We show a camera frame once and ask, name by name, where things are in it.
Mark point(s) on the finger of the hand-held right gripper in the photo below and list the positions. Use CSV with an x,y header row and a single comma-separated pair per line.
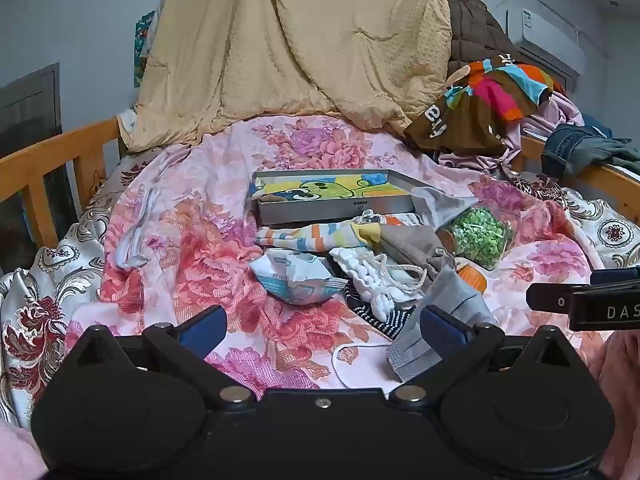
x,y
547,297

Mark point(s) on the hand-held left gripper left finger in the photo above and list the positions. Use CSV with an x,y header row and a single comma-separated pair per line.
x,y
205,334

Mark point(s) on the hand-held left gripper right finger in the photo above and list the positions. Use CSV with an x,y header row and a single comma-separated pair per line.
x,y
441,334

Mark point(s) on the grey face mask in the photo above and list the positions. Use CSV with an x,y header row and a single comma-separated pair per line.
x,y
450,300

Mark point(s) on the navy white striped sock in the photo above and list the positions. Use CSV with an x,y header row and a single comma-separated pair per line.
x,y
395,320

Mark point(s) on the plain white sock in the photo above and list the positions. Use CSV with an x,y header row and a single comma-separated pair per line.
x,y
385,305

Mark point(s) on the orange ribbed sock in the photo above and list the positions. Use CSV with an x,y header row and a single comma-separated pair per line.
x,y
472,277

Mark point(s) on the glass jar of green stars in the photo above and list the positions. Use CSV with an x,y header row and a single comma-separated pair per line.
x,y
475,235

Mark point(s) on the white blue printed diaper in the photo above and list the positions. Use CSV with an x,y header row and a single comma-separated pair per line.
x,y
295,277

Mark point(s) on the white knitted sock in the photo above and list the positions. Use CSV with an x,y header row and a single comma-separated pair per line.
x,y
350,260

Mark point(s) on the grey cloth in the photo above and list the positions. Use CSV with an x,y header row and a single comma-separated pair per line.
x,y
440,205

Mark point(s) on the colourful striped sock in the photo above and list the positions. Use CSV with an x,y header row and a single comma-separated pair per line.
x,y
310,237

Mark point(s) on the grey metal tray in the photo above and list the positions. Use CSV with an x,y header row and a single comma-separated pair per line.
x,y
320,212

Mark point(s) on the person's right forearm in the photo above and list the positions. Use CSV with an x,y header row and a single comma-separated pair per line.
x,y
620,400

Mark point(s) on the white box with orange print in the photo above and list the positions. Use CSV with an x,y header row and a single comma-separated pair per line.
x,y
402,218

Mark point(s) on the black white patterned sock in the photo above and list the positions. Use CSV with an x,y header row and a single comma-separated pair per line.
x,y
367,217

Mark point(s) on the blue jeans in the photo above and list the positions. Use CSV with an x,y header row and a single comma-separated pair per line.
x,y
565,145

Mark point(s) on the pink floral bed sheet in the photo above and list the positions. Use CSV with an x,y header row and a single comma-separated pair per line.
x,y
200,170

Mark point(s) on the lilac pink cloth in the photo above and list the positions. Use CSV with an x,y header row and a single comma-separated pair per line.
x,y
560,110

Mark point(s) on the brown multicolour printed cloth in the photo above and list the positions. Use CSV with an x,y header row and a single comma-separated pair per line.
x,y
465,120

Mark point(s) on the person's pink fleece clothing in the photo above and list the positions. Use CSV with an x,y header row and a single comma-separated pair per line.
x,y
20,452

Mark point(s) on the white printed pillowcase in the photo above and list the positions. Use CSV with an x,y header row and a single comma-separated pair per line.
x,y
126,125

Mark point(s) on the white air conditioner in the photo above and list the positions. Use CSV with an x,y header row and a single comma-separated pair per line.
x,y
545,30

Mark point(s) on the brown quilted jacket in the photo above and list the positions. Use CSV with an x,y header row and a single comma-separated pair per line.
x,y
475,30

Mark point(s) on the yellow dotted quilt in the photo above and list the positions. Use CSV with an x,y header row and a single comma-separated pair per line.
x,y
280,50

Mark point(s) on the wooden bed frame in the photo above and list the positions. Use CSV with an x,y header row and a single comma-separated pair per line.
x,y
80,140

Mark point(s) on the teal patterned wall poster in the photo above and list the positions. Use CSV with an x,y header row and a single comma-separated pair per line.
x,y
142,45

